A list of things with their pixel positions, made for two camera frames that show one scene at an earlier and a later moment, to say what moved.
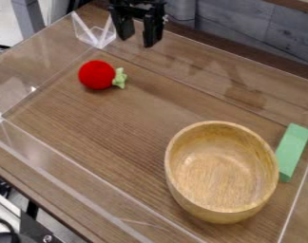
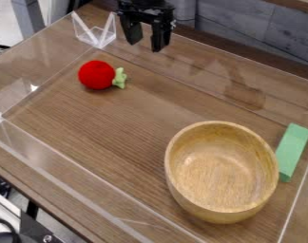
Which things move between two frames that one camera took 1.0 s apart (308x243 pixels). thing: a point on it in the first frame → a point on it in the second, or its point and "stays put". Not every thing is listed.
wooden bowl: x=221 y=171 stays put
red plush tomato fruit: x=98 y=75 stays put
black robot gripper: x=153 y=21 → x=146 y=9
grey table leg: x=28 y=16 stays put
